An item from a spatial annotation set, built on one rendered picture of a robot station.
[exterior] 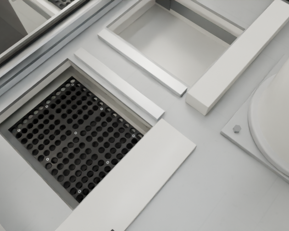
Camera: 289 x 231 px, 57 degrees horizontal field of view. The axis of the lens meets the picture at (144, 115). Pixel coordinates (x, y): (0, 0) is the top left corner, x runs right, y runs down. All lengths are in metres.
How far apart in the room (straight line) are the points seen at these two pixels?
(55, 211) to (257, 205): 0.33
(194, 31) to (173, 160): 0.44
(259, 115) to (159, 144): 0.18
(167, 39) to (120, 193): 0.47
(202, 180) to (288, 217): 0.14
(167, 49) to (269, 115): 0.38
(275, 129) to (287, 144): 0.03
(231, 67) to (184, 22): 0.31
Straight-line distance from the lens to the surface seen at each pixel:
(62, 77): 0.72
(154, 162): 0.46
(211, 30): 0.77
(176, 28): 0.80
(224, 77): 0.53
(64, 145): 0.56
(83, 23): 0.64
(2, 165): 0.54
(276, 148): 0.49
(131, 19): 0.80
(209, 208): 0.47
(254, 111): 0.51
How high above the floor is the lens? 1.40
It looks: 64 degrees down
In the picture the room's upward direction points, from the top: 2 degrees counter-clockwise
